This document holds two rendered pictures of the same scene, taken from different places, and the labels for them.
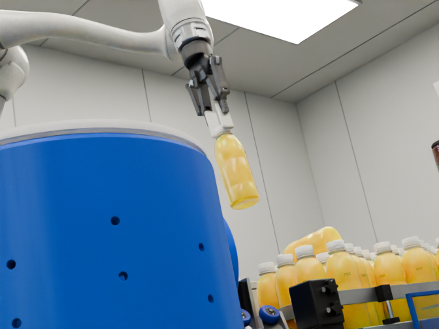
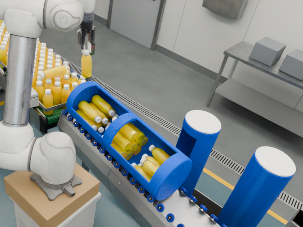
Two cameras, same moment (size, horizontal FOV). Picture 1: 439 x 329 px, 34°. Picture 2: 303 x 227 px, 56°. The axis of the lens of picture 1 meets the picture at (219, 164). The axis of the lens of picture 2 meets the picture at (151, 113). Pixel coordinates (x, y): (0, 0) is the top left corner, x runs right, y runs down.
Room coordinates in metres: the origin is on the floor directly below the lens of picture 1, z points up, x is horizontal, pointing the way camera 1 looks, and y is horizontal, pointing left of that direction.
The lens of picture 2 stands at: (1.51, 1.77, 2.26)
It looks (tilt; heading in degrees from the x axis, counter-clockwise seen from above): 35 degrees down; 254
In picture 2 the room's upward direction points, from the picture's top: 14 degrees clockwise
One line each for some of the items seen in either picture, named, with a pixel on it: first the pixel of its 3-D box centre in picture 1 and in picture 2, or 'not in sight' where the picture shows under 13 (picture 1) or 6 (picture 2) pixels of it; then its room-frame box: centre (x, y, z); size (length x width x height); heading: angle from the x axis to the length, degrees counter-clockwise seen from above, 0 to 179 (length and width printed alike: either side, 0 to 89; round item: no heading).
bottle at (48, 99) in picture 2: not in sight; (48, 102); (1.78, 0.02, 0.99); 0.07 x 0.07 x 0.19
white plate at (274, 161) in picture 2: not in sight; (275, 160); (0.23, 0.53, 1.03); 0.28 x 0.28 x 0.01
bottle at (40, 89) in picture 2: not in sight; (39, 94); (1.85, -0.07, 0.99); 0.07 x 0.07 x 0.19
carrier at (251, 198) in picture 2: not in sight; (249, 200); (0.23, 0.53, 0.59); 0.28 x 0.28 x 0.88
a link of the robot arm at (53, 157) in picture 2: not in sight; (55, 155); (1.63, 0.80, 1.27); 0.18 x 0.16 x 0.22; 175
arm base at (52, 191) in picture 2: not in sight; (59, 179); (1.61, 0.82, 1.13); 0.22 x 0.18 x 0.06; 131
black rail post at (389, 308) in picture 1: (387, 303); not in sight; (1.53, -0.29, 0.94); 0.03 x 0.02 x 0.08; 127
